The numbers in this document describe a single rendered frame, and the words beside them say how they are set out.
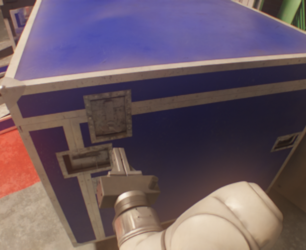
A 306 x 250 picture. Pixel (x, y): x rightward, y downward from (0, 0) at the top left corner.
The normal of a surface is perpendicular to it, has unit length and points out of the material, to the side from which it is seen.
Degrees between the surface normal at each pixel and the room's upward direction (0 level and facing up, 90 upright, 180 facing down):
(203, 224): 24
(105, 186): 17
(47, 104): 90
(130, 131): 90
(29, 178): 0
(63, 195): 90
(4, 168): 0
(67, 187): 90
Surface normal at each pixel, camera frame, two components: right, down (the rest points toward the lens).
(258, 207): -0.04, -0.58
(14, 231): 0.04, -0.76
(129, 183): 0.32, -0.77
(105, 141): 0.29, 0.63
